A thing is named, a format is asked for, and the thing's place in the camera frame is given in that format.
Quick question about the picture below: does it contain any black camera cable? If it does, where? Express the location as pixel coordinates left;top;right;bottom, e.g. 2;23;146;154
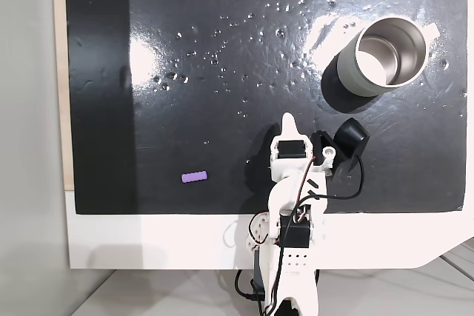
296;155;366;221

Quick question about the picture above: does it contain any beige wooden board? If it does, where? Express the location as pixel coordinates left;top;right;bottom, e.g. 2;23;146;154
51;0;77;192

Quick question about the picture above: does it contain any purple pen grip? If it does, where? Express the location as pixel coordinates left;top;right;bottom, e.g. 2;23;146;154
181;170;209;184

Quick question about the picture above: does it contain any red-black motor cable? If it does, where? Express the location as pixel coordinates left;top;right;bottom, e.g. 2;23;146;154
294;156;317;221

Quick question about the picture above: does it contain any black oval camera box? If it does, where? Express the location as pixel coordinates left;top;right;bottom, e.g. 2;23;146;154
310;117;371;184

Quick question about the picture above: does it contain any black power cable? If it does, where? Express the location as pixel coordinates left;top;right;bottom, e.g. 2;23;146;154
234;269;266;303

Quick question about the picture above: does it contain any grey-green steel cup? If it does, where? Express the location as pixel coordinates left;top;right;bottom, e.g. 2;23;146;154
335;16;430;98

